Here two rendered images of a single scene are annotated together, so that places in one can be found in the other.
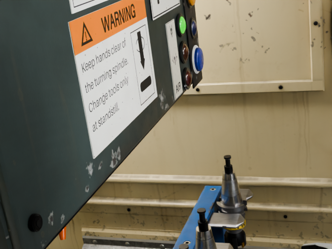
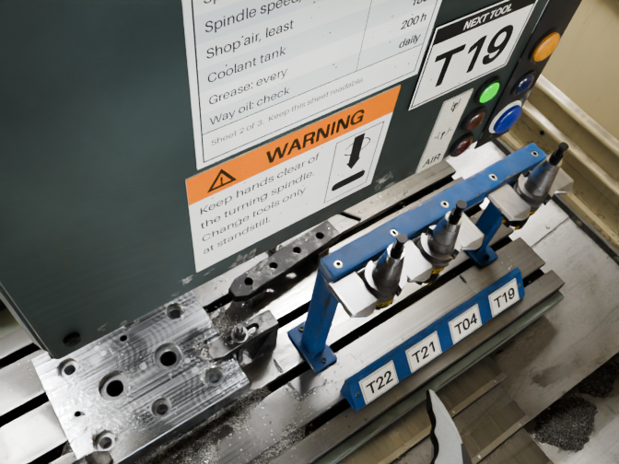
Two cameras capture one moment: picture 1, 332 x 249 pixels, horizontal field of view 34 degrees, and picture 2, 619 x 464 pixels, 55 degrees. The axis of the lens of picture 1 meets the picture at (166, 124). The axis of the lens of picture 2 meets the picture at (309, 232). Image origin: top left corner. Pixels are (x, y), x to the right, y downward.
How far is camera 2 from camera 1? 0.34 m
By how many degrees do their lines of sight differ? 42
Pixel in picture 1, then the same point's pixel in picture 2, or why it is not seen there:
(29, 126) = (79, 283)
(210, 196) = (521, 162)
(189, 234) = (456, 195)
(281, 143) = not seen: outside the picture
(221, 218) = (507, 198)
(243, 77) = not seen: outside the picture
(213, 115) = not seen: outside the picture
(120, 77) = (287, 192)
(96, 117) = (214, 241)
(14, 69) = (60, 251)
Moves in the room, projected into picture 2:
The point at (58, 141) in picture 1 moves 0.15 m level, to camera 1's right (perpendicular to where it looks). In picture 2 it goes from (132, 277) to (328, 424)
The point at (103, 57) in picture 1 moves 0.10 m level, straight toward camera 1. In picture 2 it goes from (256, 187) to (157, 308)
